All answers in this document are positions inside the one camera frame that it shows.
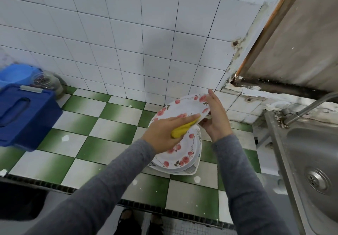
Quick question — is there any person's right hand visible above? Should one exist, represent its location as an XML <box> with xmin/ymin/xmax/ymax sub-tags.
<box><xmin>201</xmin><ymin>89</ymin><xmax>233</xmax><ymax>142</ymax></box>

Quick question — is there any person's left hand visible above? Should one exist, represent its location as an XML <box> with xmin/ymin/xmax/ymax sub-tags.
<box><xmin>142</xmin><ymin>113</ymin><xmax>201</xmax><ymax>155</ymax></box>

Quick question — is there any person's right forearm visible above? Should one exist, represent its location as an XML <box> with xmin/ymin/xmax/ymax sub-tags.
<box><xmin>212</xmin><ymin>133</ymin><xmax>291</xmax><ymax>235</ymax></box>

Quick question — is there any person's black shoe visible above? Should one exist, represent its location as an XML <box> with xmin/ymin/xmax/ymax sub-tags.
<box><xmin>115</xmin><ymin>208</ymin><xmax>142</xmax><ymax>235</ymax></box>
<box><xmin>148</xmin><ymin>214</ymin><xmax>164</xmax><ymax>235</ymax></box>

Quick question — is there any metal faucet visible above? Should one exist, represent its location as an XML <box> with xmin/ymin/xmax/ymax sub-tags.
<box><xmin>282</xmin><ymin>91</ymin><xmax>338</xmax><ymax>126</ymax></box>

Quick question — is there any stainless steel sink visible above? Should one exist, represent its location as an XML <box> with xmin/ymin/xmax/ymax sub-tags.
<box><xmin>264</xmin><ymin>110</ymin><xmax>338</xmax><ymax>235</ymax></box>

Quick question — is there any glass jar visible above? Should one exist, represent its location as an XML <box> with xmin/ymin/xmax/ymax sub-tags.
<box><xmin>29</xmin><ymin>71</ymin><xmax>64</xmax><ymax>98</ymax></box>

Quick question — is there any blue plastic box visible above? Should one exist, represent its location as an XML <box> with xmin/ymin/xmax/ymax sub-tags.
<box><xmin>0</xmin><ymin>84</ymin><xmax>63</xmax><ymax>151</ymax></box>

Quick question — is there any blue plastic bowl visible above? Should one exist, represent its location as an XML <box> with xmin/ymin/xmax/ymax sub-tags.
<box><xmin>0</xmin><ymin>63</ymin><xmax>42</xmax><ymax>87</ymax></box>

